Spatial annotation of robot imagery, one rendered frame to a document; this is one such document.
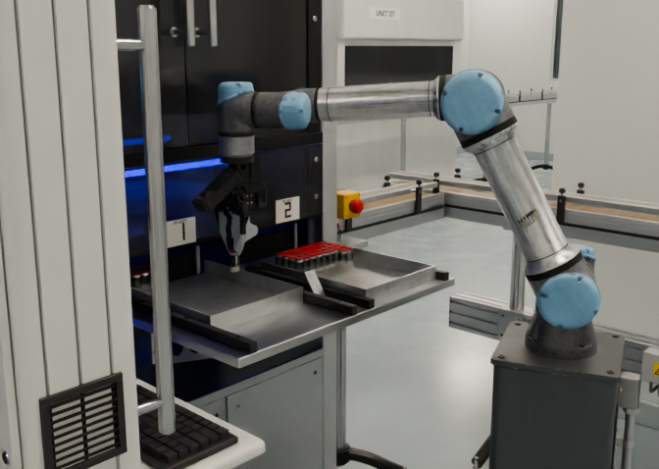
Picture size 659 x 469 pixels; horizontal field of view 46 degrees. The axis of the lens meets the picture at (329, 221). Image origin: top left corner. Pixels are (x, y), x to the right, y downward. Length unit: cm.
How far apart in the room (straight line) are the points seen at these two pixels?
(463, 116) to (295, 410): 106
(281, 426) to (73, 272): 127
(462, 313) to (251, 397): 105
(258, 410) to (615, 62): 185
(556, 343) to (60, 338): 106
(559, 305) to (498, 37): 948
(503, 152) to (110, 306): 81
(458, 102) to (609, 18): 171
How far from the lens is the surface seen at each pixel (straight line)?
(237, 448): 130
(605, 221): 252
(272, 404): 215
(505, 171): 153
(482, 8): 1108
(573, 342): 173
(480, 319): 286
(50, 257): 101
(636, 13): 312
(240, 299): 176
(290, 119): 160
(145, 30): 107
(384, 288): 176
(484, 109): 149
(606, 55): 315
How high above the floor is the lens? 143
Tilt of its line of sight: 12 degrees down
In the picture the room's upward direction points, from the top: straight up
